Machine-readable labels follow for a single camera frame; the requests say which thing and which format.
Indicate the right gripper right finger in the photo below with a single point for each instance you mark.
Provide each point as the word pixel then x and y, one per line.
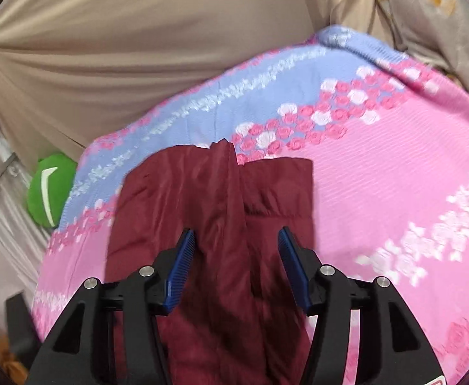
pixel 393 348

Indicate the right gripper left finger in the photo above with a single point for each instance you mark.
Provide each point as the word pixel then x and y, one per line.
pixel 79 349

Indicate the maroon puffer jacket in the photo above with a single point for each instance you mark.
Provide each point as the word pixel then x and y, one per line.
pixel 237 321

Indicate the grey silky fabric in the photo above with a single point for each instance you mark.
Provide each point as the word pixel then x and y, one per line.
pixel 23 243

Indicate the green pillow white stripe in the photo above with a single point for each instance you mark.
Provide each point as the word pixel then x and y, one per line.
pixel 49 189

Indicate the pink blue floral bedsheet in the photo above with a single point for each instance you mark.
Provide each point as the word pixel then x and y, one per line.
pixel 388 138

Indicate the beige curtain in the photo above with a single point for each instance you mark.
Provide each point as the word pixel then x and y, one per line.
pixel 74 70

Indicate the beige patterned cloth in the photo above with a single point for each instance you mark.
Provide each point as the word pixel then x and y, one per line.
pixel 436 32

